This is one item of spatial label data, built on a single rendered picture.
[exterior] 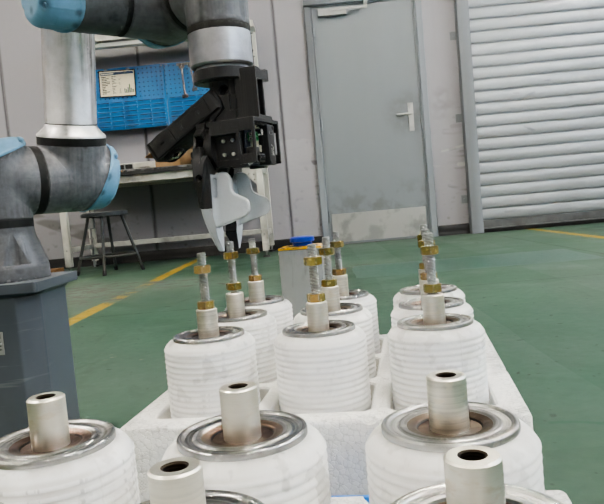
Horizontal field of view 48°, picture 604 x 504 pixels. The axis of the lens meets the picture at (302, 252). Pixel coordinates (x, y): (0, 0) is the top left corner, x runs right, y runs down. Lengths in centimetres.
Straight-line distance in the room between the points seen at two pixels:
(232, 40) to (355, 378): 40
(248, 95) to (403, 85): 530
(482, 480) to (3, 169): 100
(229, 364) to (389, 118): 540
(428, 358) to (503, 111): 554
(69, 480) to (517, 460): 24
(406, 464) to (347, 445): 29
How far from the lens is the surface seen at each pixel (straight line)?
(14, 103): 657
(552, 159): 624
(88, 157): 122
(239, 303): 83
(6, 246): 116
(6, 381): 116
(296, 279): 108
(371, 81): 606
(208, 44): 82
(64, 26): 86
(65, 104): 122
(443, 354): 66
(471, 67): 611
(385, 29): 616
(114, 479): 42
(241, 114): 81
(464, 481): 27
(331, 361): 67
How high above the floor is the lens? 38
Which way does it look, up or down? 4 degrees down
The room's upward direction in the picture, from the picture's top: 5 degrees counter-clockwise
